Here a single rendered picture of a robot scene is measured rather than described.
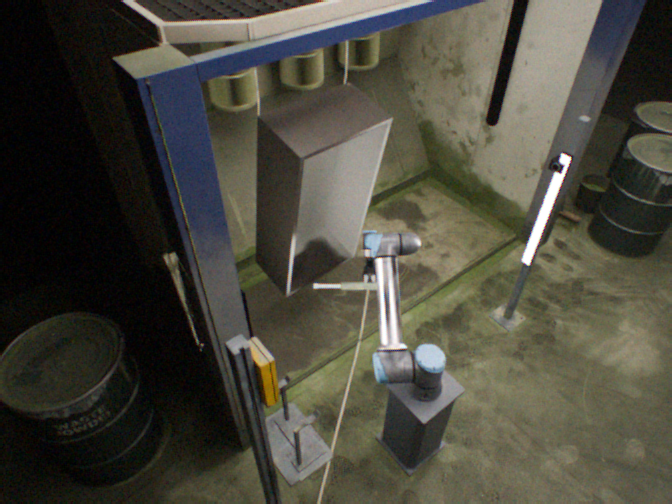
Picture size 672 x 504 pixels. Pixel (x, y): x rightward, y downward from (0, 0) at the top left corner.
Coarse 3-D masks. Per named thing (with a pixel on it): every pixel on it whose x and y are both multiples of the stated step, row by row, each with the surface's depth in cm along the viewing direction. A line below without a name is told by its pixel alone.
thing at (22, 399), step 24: (24, 336) 244; (48, 336) 245; (72, 336) 245; (96, 336) 246; (24, 360) 235; (48, 360) 235; (72, 360) 235; (96, 360) 235; (0, 384) 225; (24, 384) 225; (48, 384) 226; (72, 384) 226; (96, 384) 225
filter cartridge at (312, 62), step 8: (320, 48) 346; (296, 56) 340; (304, 56) 340; (312, 56) 343; (320, 56) 349; (280, 64) 351; (288, 64) 346; (296, 64) 343; (304, 64) 345; (312, 64) 346; (320, 64) 353; (280, 72) 356; (288, 72) 350; (296, 72) 349; (304, 72) 350; (312, 72) 351; (320, 72) 356; (280, 80) 362; (288, 80) 354; (296, 80) 352; (304, 80) 352; (312, 80) 354; (320, 80) 360; (288, 88) 358; (296, 88) 355; (304, 88) 355; (312, 88) 357
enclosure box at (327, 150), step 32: (320, 96) 255; (352, 96) 259; (288, 128) 235; (320, 128) 239; (352, 128) 243; (384, 128) 262; (256, 160) 260; (288, 160) 234; (320, 160) 300; (352, 160) 297; (256, 192) 279; (288, 192) 249; (320, 192) 326; (352, 192) 313; (256, 224) 301; (288, 224) 266; (320, 224) 357; (352, 224) 330; (256, 256) 327; (288, 256) 286; (320, 256) 344; (352, 256) 346; (288, 288) 312
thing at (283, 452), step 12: (288, 408) 227; (276, 432) 218; (312, 432) 219; (276, 444) 214; (288, 444) 214; (324, 444) 215; (276, 456) 210; (288, 456) 211; (324, 456) 211; (288, 468) 207; (312, 468) 207; (288, 480) 203
